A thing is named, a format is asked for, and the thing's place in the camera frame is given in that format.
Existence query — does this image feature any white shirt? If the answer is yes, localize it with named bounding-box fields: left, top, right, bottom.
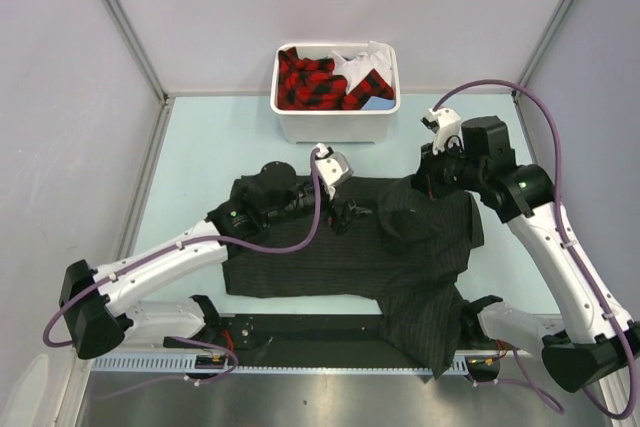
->
left=331, top=41, right=393, bottom=94

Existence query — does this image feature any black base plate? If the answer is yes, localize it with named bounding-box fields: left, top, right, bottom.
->
left=163, top=312, right=506, bottom=353

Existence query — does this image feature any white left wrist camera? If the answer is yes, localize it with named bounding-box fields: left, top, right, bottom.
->
left=313, top=143, right=354, bottom=200

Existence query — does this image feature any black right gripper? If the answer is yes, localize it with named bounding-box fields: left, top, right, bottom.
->
left=410, top=137, right=485, bottom=200

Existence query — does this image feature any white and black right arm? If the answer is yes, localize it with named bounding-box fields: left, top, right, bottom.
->
left=412, top=109, right=639, bottom=393

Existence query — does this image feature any white slotted cable duct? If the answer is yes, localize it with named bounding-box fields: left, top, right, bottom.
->
left=92, top=350, right=471, bottom=376

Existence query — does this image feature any dark pinstriped long sleeve shirt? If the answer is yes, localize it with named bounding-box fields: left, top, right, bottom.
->
left=222, top=177, right=484, bottom=377

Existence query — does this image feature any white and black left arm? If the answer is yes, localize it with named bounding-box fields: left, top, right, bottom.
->
left=43, top=153, right=357, bottom=360

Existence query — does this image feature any white plastic bin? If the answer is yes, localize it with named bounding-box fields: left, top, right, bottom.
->
left=270, top=41, right=401, bottom=143

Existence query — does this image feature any red black plaid shirt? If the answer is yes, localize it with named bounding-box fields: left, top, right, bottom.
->
left=275, top=47, right=395, bottom=112

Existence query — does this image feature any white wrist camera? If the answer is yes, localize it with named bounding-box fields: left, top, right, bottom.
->
left=421, top=108, right=462, bottom=155
left=313, top=143, right=354, bottom=200

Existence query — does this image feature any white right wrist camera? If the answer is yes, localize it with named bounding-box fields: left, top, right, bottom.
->
left=421, top=108, right=462, bottom=155

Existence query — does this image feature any light blue shirt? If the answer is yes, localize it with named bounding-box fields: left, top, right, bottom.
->
left=361, top=97, right=396, bottom=111

